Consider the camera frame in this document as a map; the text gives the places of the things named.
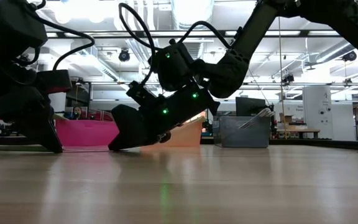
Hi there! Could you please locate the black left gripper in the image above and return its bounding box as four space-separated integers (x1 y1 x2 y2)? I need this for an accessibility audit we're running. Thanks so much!
0 83 64 154

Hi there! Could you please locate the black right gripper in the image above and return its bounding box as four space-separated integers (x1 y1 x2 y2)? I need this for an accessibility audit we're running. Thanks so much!
107 81 221 152

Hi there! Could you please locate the blue patterned-handle table knife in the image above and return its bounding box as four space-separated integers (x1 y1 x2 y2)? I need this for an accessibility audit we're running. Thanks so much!
237 112 272 130
244 108 275 127
253 107 275 119

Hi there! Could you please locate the person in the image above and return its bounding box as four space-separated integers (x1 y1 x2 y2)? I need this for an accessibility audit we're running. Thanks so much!
71 105 84 121

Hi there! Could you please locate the red plastic bin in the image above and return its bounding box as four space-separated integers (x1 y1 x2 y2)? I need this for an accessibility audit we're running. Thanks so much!
53 119 120 147

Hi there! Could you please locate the dark shelving unit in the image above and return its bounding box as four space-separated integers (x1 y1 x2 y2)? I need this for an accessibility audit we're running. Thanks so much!
70 82 92 121

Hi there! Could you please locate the orange plastic bin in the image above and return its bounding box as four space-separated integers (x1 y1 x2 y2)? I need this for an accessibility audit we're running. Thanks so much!
140 111 207 147

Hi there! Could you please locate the black ceiling spotlight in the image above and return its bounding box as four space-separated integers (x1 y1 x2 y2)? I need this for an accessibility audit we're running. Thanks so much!
341 50 358 63
282 73 295 86
117 47 132 63

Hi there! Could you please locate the grey plastic bin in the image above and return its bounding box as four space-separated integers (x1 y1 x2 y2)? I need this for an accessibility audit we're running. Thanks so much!
218 115 272 149

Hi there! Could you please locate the black monitor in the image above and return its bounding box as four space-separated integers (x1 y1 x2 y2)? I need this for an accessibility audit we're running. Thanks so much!
235 96 268 118

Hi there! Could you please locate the cardboard box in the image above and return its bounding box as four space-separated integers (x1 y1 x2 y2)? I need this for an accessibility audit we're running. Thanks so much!
278 112 295 126

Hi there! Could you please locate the white pillar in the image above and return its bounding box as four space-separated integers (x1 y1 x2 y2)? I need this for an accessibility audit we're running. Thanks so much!
302 85 334 140

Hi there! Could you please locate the black horizontal beam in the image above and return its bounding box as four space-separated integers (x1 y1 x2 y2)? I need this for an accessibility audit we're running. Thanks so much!
45 30 358 39

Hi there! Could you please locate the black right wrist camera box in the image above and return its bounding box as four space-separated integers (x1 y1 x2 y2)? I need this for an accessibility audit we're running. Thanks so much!
126 80 160 108

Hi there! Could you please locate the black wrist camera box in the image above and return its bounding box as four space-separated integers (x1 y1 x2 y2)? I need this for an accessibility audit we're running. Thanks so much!
126 80 160 108
35 69 73 95

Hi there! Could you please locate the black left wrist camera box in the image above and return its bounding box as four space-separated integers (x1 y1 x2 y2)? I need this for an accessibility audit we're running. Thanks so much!
35 69 73 95

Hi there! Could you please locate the white ceiling duct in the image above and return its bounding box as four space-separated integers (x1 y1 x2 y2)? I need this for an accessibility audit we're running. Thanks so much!
70 46 142 96

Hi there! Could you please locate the black right camera cable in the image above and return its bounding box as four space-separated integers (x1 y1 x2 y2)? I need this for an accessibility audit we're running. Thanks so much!
117 2 233 86

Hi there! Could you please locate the black camera cable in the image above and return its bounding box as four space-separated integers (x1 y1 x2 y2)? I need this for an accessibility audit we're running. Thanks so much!
117 2 233 86
26 12 96 72

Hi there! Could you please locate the black left camera cable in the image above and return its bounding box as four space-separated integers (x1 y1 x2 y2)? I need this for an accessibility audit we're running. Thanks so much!
26 12 96 72

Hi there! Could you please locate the silver round ceiling duct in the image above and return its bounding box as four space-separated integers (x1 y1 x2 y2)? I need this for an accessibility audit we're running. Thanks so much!
314 37 358 64
170 0 214 30

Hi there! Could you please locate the yellow cable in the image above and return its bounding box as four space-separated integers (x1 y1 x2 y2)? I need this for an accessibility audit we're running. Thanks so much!
277 15 288 140

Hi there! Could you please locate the black background frame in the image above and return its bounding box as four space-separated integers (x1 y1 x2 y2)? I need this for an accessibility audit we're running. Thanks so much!
73 80 358 123

